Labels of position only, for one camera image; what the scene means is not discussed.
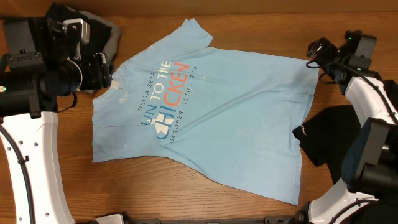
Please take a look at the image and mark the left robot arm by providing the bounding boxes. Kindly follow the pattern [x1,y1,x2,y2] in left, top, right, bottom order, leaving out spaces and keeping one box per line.
[1,17,111,223]

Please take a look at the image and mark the light blue printed t-shirt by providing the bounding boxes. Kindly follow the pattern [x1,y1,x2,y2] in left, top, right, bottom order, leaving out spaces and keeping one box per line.
[93,19,318,205]

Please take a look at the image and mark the folded blue jeans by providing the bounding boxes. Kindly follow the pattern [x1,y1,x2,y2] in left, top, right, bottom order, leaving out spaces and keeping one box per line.
[77,89,96,94]

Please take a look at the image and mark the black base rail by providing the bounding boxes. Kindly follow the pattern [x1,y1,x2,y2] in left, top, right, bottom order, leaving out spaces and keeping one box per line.
[88,212,310,224]

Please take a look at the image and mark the folded black garment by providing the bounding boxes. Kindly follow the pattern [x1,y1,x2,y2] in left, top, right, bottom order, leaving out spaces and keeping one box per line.
[45,2,111,63]

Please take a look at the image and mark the folded grey garment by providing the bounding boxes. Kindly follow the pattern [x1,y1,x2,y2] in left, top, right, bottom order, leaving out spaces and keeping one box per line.
[79,11,121,60]

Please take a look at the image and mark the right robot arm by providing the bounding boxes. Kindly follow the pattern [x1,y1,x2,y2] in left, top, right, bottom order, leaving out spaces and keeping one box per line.
[289,30,397,223]

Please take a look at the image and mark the black garment at right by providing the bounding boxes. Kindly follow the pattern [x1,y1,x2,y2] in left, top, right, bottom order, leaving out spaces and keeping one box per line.
[292,79,398,224]

